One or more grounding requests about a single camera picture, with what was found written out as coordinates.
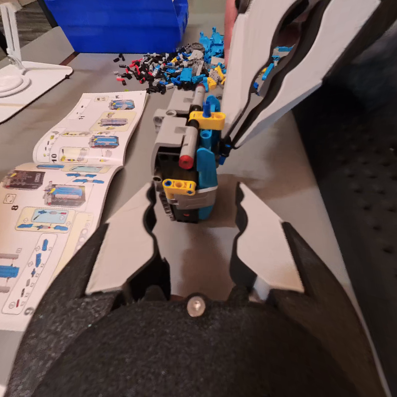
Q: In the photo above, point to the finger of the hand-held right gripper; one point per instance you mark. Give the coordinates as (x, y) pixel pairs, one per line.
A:
(245, 62)
(335, 46)

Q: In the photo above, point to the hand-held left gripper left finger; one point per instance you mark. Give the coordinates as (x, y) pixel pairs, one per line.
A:
(124, 254)

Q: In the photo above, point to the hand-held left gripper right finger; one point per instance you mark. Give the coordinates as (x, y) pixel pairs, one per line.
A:
(269, 257)

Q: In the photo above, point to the pile of toy brick pieces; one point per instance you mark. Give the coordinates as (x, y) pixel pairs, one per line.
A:
(173, 68)

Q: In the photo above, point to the black toy connector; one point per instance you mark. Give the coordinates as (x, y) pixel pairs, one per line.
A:
(225, 152)

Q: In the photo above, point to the grey blue toy brick model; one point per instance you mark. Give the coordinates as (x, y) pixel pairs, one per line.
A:
(173, 136)

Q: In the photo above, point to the person's right hand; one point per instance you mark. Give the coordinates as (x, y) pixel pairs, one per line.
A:
(230, 28)

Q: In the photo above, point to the open instruction booklet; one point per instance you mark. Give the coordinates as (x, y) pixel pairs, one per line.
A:
(62, 192)

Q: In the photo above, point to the black perforated board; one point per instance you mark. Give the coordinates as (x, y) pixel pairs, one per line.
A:
(356, 186)

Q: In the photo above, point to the blue plastic bin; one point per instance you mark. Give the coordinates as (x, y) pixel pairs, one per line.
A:
(118, 24)

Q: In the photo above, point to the white book stand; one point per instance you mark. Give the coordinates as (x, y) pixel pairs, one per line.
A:
(28, 80)

